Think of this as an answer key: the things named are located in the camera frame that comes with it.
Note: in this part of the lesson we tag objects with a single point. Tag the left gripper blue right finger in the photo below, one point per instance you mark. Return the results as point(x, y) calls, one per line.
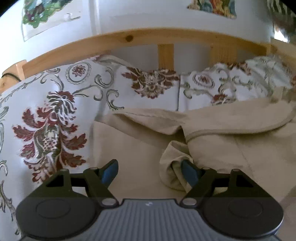
point(201, 181)

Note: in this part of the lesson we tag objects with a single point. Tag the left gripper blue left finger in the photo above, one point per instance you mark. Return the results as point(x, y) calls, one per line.
point(97, 182)

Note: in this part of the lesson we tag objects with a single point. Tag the beige large garment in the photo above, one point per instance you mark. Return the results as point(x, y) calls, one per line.
point(256, 136)

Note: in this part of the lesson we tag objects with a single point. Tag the pile of clothes on bed end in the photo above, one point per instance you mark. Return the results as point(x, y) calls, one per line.
point(283, 15)

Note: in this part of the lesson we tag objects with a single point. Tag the floral white bed sheet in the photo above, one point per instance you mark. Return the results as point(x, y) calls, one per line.
point(47, 120)

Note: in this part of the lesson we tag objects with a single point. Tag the green cartoon character poster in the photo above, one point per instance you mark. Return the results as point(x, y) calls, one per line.
point(39, 16)

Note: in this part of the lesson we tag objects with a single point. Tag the wooden bed frame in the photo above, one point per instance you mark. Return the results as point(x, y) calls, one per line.
point(223, 48)

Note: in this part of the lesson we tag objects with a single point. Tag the colourful landscape wall poster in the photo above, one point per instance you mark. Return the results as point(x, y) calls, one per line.
point(224, 8)

